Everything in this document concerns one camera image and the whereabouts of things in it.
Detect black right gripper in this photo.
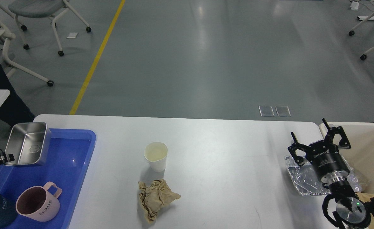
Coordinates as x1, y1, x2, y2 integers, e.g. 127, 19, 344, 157
287, 118, 352, 180

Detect aluminium foil tray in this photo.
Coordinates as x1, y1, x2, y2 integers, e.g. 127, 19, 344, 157
284, 155, 367, 196

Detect pink home mug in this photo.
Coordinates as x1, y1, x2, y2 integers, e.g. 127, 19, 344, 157
15, 181, 62, 222

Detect stainless steel rectangular tray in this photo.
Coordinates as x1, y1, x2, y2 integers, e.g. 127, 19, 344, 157
5, 122, 51, 166

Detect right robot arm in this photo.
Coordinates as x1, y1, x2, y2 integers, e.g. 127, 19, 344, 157
288, 119, 374, 229

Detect beige plastic bin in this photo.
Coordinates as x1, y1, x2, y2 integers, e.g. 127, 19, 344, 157
328, 122, 374, 194

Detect brown paper in bin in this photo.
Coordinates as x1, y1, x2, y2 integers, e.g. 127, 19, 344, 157
356, 192, 374, 203

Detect white paper cup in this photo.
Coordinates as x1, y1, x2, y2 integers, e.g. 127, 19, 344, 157
144, 142, 168, 172

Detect crumpled brown paper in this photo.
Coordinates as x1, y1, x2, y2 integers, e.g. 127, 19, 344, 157
138, 179, 181, 224

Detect blue plastic tray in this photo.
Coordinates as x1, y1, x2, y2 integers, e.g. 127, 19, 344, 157
0, 128, 96, 229

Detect person in dark jeans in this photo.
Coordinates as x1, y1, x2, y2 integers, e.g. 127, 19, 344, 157
0, 64, 35, 127

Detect grey chair with castors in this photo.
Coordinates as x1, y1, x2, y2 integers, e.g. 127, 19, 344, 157
0, 0, 92, 57

